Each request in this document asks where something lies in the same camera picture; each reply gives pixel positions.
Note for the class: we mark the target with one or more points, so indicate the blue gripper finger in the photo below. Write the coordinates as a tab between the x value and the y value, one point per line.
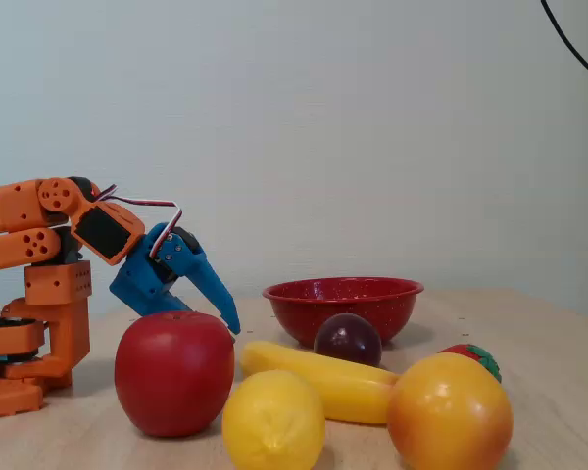
179	304
210	284

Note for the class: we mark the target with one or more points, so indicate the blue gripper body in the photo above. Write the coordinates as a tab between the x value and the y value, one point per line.
144	276

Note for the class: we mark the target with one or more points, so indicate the yellow toy lemon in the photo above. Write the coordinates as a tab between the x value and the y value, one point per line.
269	426

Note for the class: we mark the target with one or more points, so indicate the orange robot base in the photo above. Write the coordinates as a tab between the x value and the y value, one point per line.
63	338

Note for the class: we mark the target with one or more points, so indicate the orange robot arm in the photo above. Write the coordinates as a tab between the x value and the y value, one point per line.
14	245

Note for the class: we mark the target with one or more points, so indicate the red speckled enamel bowl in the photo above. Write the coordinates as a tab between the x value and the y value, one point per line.
323	298

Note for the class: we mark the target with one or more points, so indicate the red toy apple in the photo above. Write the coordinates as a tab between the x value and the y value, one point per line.
171	377

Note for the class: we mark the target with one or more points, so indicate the purple toy plum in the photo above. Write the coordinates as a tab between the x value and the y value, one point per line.
348	340

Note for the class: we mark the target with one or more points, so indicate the yellow toy banana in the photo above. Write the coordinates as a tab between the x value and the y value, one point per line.
323	387

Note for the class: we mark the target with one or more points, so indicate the toy orange fruit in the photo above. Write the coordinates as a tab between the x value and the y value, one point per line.
446	416

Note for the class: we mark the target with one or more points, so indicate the red toy strawberry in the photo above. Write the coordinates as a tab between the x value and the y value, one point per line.
485	360

